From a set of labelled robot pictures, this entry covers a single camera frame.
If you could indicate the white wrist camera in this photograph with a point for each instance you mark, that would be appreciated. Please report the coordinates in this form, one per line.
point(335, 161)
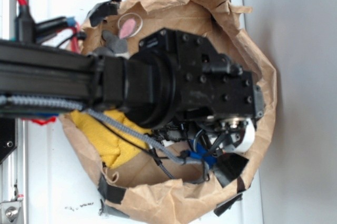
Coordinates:
point(247, 139)

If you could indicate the brown paper bag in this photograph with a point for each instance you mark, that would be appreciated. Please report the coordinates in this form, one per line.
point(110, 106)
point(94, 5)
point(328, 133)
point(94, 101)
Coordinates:
point(150, 196)

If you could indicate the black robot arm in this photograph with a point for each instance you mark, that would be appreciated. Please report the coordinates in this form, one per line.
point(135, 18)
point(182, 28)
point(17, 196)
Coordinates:
point(40, 82)

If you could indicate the aluminium frame rail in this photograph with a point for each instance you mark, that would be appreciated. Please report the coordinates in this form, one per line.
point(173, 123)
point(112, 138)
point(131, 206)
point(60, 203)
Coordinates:
point(13, 170)

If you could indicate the black tape piece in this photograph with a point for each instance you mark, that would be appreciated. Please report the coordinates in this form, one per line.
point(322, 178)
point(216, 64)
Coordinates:
point(108, 188)
point(102, 10)
point(229, 168)
point(223, 207)

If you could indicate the black tape piece bottom right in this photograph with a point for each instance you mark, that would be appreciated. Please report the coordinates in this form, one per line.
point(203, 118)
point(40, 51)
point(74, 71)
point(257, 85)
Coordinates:
point(223, 207)

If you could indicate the black tape piece bottom left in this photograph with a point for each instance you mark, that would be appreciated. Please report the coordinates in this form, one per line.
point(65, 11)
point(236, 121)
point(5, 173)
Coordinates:
point(108, 188)

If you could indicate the yellow towel cloth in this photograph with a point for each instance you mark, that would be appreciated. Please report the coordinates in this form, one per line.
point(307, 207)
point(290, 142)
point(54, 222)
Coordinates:
point(112, 149)

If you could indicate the blue plastic bottle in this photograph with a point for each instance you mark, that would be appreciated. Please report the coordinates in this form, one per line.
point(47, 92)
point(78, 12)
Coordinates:
point(200, 155)

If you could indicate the grey plush bunny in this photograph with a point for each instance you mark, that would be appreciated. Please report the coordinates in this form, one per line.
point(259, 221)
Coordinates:
point(116, 45)

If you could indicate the black tape piece top left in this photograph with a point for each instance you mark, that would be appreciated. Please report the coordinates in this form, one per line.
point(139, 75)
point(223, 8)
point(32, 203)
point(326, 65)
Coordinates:
point(102, 10)

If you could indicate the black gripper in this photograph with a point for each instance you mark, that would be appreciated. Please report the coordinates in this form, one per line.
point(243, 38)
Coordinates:
point(193, 82)

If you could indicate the black mounting plate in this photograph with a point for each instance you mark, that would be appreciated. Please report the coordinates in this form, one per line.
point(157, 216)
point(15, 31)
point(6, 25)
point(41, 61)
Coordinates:
point(8, 137)

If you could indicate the metal corner bracket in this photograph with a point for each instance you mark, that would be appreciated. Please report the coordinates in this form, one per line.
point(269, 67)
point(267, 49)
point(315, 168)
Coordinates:
point(11, 212)

